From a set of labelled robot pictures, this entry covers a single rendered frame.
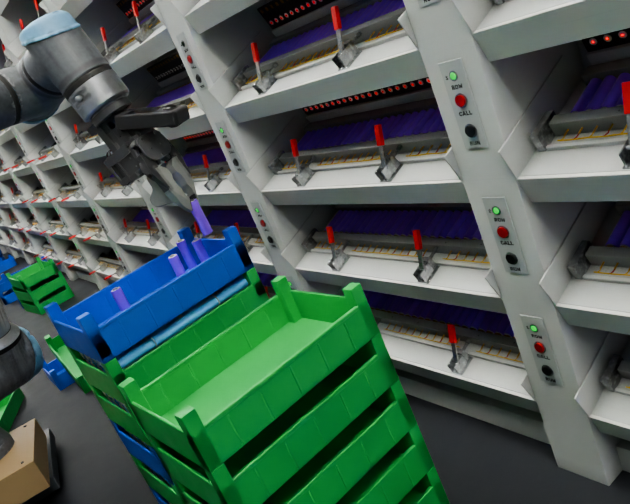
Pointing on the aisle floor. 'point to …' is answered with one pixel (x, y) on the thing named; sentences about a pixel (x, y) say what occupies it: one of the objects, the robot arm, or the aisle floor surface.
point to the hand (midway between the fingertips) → (192, 200)
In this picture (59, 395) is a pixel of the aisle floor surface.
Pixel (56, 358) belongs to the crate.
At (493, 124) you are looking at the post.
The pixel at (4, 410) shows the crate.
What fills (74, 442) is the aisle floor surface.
